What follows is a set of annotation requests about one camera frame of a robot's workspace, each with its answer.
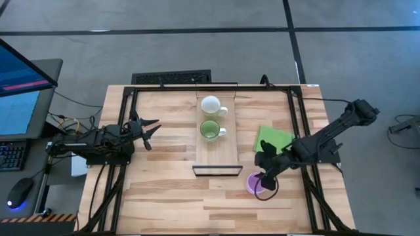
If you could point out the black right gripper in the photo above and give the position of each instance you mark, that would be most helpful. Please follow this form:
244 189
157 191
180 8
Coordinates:
270 160

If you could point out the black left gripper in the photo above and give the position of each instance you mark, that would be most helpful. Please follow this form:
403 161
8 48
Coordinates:
135 128

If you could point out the pink plastic cup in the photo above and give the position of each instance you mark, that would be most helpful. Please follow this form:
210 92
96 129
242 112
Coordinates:
252 185

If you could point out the green ribbed mug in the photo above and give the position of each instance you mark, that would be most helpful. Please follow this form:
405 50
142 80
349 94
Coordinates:
209 129

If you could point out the tall pale yellow mug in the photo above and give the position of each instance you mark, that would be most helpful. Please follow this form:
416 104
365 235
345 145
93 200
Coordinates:
210 105

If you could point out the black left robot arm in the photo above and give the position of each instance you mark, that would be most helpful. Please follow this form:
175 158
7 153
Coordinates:
82 144

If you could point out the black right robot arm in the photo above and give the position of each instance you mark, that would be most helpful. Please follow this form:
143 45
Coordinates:
328 131

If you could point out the wooden shelf with black legs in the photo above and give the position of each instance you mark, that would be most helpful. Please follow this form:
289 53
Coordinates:
216 154

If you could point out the green folded cloth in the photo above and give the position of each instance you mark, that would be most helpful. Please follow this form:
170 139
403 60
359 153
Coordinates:
275 136

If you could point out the black floor vent grille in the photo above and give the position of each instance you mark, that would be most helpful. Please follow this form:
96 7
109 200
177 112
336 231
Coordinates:
170 78

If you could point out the white panel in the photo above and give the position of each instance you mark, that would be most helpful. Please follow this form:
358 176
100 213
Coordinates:
78 165

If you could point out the grey side desk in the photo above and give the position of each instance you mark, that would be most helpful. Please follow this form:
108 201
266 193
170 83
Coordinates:
36 183

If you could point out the grey-framed computer monitor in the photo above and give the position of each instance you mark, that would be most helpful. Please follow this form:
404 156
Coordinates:
16 114

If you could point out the black-framed computer monitor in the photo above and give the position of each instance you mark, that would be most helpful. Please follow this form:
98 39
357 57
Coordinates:
19 75

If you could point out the black backlit keyboard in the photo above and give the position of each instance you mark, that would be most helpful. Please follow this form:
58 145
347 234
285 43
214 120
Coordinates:
11 155

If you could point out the black computer mouse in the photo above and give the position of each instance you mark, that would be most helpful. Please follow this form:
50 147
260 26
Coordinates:
19 193

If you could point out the black floor stand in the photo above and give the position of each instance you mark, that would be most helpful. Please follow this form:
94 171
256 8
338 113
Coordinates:
408 124

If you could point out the hazard-striped black case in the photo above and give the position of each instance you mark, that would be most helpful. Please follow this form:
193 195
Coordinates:
33 229

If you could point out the black metal table frame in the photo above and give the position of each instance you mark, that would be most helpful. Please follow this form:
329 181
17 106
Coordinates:
213 88

